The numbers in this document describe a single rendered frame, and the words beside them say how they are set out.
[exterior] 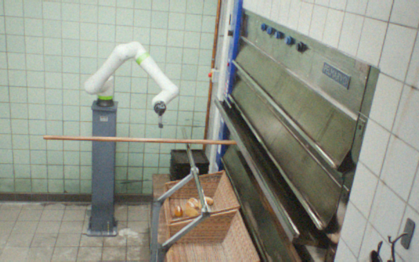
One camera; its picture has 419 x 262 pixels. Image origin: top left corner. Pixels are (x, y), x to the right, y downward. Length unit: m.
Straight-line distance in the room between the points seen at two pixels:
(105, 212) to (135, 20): 1.72
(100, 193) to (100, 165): 0.27
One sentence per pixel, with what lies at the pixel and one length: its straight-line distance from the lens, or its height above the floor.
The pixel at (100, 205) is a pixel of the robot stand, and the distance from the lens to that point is 4.04.
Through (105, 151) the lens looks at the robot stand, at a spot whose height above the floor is 0.82.
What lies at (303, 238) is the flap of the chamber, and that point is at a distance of 1.77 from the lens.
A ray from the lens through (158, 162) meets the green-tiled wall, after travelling 4.46.
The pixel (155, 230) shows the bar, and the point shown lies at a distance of 2.90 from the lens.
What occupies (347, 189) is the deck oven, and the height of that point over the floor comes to 1.66.
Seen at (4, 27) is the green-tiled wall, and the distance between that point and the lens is 4.22.
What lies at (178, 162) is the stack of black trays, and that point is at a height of 0.86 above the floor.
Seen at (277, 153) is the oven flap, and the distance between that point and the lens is 2.29.
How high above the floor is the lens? 2.35
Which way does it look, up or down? 20 degrees down
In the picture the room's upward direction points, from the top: 6 degrees clockwise
